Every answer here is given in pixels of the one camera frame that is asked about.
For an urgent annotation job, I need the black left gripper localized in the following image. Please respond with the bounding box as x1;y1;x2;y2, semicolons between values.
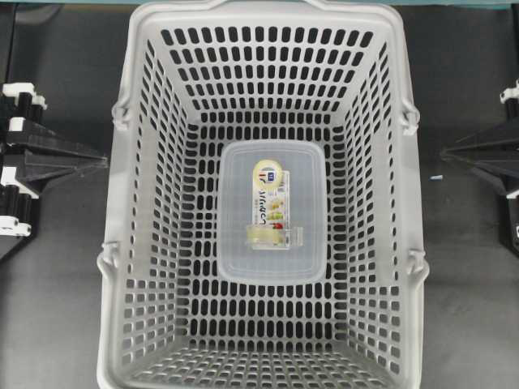
1;82;108;259

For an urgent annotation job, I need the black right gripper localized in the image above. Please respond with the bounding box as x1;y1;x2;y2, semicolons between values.
440;80;518;248

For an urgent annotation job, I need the grey plastic shopping basket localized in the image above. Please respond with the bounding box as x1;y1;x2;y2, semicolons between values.
97;1;429;388

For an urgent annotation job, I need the clear plastic food container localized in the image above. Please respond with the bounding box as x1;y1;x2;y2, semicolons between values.
217;140;328;286

